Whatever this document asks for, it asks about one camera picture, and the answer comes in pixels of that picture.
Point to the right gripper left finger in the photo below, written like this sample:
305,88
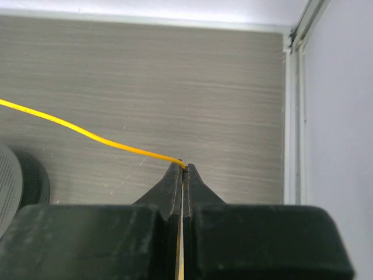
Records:
137,241

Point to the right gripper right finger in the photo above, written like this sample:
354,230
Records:
227,241

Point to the grey perforated cable spool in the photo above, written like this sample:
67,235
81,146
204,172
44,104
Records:
24,181

